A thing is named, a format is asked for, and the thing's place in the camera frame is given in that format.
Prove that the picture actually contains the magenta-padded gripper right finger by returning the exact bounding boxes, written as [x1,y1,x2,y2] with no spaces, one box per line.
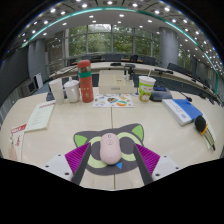
[133,143,181,186]

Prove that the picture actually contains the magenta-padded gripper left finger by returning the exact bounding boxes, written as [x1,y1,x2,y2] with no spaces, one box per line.
[43,143,92,186]

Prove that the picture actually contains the pink computer mouse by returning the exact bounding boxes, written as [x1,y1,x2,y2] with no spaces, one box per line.
[99,132,122,166]

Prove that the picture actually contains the cat-shaped grey mouse pad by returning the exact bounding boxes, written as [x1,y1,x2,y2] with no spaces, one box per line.
[73,123,145,177]

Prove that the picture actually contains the white paper document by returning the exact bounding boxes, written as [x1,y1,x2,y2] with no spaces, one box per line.
[24,100,56,133]

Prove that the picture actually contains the blue and white book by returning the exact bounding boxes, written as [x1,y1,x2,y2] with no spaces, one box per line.
[161,98,204,127]

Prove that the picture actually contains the booklet with red fan print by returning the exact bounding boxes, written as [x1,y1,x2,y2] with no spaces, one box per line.
[8,123,28,162]

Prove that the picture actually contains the black microphone with yellow band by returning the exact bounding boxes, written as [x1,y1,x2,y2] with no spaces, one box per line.
[194,114,217,152]

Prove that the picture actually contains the dark pouch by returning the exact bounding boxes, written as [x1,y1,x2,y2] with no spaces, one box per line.
[149,87,174,102]

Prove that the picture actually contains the white lidded mug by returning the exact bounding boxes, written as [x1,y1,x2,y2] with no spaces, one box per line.
[63,79,81,104]

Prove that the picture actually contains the colourful sticker sheet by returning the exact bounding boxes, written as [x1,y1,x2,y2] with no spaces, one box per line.
[92,93,135,109]

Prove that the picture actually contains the green and white paper cup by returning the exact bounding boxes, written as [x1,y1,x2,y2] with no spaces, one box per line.
[137,75,157,103]

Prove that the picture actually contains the stack of white paper cups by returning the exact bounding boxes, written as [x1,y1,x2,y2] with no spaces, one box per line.
[48,77,66,105]

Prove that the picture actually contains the red bottle with green band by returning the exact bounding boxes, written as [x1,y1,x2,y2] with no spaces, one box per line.
[77,59,95,104]

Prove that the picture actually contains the beige box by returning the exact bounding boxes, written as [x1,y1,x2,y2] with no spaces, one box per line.
[98,69,135,95]

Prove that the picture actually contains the grey microwave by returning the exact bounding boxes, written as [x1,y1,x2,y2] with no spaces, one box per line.
[19,79,38,98]

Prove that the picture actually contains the white standing appliance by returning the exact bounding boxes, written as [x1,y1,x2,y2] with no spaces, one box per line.
[34,72,44,88]

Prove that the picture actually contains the dark office chairs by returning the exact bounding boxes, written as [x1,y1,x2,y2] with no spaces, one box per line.
[66,53,218,98]

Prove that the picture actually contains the ceiling lights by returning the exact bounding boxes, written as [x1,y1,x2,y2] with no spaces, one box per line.
[19,0,223,68]

